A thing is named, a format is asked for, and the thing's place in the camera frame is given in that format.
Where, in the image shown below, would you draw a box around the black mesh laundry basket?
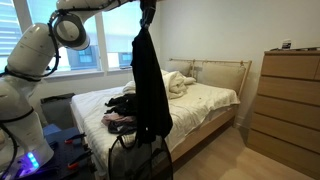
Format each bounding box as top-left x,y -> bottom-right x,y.
107,134 -> 173,180

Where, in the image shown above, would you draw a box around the wooden chest of drawers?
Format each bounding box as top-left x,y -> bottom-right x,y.
247,51 -> 320,180

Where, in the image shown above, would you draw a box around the white rumpled duvet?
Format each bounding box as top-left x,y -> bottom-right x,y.
122,69 -> 196,99

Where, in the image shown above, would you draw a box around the black sweater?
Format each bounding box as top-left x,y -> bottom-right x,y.
131,28 -> 173,145

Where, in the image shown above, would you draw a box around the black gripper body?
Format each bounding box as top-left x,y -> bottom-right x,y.
140,0 -> 157,28

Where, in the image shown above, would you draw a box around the black garment middle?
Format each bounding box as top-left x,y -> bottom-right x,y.
106,94 -> 137,116

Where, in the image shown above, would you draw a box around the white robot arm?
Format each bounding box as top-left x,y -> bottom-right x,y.
0,0 -> 157,180

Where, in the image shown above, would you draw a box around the blue robot base table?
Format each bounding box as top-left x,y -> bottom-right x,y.
19,125 -> 95,180

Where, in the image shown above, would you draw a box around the dark blue garment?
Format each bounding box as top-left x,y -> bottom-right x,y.
108,121 -> 137,135

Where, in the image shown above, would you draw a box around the black clamp orange handles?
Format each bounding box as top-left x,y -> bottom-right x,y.
64,133 -> 86,144

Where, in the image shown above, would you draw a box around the dark items on dresser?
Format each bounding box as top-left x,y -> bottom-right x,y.
272,39 -> 320,51

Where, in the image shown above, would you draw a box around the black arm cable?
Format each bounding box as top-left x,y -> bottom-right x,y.
0,121 -> 19,180

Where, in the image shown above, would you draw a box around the white bed mattress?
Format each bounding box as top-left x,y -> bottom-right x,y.
71,83 -> 240,169

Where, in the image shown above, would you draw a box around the wooden bed headboard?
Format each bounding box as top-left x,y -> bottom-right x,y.
164,58 -> 252,97

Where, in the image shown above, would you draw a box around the pink garment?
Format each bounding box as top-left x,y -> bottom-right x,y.
101,113 -> 136,126

